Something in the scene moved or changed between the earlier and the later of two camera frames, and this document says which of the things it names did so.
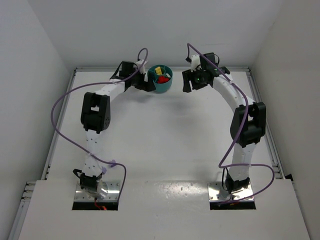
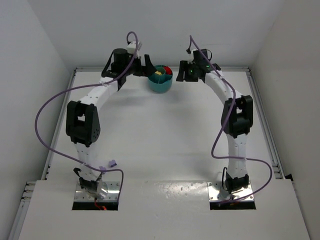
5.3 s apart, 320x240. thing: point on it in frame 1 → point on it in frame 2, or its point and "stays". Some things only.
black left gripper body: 146,83 → 141,67
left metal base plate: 113,189 stays
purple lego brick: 113,161 stays
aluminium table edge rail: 24,200 stays
